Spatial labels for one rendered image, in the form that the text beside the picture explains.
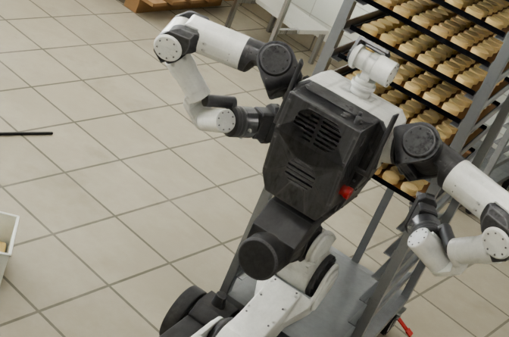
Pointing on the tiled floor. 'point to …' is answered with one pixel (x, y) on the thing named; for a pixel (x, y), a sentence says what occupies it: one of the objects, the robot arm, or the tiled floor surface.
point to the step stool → (298, 19)
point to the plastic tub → (7, 238)
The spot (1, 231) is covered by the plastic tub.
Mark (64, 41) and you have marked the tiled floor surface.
